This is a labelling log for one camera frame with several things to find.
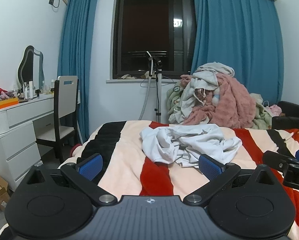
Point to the pale green cloth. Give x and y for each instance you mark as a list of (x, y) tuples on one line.
[(260, 115)]

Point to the wavy vanity mirror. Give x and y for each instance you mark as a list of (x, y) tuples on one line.
[(29, 67)]

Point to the black and white chair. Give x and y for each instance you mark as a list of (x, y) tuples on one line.
[(67, 97)]

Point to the pale green patterned blanket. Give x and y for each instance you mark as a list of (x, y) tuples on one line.
[(175, 97)]

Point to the orange tray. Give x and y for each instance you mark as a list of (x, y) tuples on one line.
[(4, 103)]

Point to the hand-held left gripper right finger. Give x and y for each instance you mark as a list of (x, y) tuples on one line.
[(210, 167)]

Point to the dark window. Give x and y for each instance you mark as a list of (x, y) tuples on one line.
[(144, 30)]

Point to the white printed t-shirt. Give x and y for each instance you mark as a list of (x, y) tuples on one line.
[(202, 140)]

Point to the black sofa chair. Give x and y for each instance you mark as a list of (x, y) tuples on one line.
[(292, 110)]

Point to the small pink cloth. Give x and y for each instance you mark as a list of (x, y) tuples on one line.
[(275, 110)]

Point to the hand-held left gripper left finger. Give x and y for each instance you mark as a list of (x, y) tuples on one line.
[(90, 167)]

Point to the red black striped blanket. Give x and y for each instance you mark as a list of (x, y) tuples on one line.
[(129, 160)]

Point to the group of cosmetic bottles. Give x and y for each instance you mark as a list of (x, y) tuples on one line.
[(30, 90)]

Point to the grey white garment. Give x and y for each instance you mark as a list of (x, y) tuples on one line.
[(207, 77)]

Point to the blue curtain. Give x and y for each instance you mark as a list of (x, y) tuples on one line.
[(239, 30), (74, 55)]

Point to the white tripod stand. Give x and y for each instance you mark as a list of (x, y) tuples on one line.
[(159, 95)]

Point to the white vanity desk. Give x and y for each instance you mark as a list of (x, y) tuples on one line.
[(17, 135)]

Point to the dark wall socket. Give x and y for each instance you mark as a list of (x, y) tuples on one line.
[(51, 1)]

